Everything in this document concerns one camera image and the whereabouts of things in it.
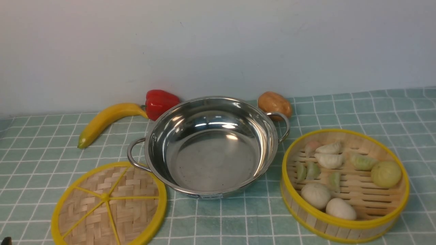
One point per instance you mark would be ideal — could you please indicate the woven bamboo steamer lid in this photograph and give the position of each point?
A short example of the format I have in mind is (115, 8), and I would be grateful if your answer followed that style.
(114, 204)

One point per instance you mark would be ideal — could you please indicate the bamboo steamer basket yellow rim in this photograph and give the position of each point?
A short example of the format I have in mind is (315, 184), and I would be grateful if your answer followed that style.
(377, 208)

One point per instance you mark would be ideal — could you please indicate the stainless steel pot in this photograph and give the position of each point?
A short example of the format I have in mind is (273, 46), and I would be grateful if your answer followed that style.
(210, 147)

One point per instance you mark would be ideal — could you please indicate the brown potato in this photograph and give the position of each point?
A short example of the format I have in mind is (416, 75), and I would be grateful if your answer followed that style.
(274, 102)

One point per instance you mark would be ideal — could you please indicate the red bell pepper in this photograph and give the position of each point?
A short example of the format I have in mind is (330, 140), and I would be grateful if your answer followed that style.
(158, 102)

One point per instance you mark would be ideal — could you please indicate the green dumpling far left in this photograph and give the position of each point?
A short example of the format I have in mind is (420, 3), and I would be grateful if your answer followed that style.
(301, 172)

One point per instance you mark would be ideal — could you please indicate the green dumpling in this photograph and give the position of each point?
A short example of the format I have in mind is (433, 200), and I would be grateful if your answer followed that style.
(334, 182)
(362, 162)
(301, 172)
(313, 171)

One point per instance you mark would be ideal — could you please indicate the pink dumpling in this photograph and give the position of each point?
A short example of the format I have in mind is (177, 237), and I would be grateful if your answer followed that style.
(310, 148)

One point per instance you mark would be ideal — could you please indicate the green dumpling middle left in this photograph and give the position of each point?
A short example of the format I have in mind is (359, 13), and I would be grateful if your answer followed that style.
(313, 171)

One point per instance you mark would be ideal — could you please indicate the white dumpling upper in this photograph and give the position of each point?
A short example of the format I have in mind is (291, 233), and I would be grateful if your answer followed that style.
(332, 148)

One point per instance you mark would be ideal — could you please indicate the white dumpling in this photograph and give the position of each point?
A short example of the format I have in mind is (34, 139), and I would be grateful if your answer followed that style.
(329, 161)
(332, 148)

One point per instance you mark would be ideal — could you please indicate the white round bun left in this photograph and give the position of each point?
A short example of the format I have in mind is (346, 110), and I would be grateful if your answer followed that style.
(316, 194)

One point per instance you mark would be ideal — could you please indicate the white round bun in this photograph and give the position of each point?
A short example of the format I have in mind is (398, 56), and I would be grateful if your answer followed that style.
(316, 194)
(339, 208)

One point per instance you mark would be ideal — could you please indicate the white dumpling lower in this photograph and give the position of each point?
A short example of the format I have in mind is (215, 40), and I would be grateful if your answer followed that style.
(329, 161)

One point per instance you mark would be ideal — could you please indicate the yellow banana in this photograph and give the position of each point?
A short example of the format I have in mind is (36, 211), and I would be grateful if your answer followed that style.
(105, 118)

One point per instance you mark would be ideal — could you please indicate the green dumpling centre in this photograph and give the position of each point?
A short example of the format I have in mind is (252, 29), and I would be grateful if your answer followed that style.
(334, 182)

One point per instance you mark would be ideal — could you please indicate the white round bun right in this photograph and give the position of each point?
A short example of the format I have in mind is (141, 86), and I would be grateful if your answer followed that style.
(339, 208)

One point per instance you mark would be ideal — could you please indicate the green dumpling right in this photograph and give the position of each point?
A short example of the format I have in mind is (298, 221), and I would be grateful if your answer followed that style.
(362, 162)

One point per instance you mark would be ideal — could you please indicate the yellow-green round bun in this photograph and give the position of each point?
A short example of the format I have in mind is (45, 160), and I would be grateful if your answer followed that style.
(386, 174)

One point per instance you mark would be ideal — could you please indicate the green checkered tablecloth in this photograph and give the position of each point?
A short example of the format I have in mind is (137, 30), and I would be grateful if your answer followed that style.
(39, 159)

